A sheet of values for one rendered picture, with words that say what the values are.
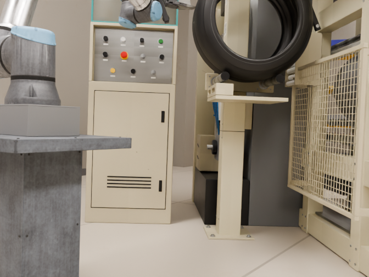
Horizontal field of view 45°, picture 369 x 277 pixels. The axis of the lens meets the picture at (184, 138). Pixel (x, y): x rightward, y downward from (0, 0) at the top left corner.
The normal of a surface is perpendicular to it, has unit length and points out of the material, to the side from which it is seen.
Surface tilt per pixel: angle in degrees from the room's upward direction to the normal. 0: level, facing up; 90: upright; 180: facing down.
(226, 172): 90
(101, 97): 90
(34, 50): 89
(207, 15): 90
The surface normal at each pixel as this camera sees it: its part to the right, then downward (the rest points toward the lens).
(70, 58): 0.84, 0.05
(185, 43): -0.55, 0.01
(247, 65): 0.03, 0.22
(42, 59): 0.62, 0.04
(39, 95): 0.50, -0.30
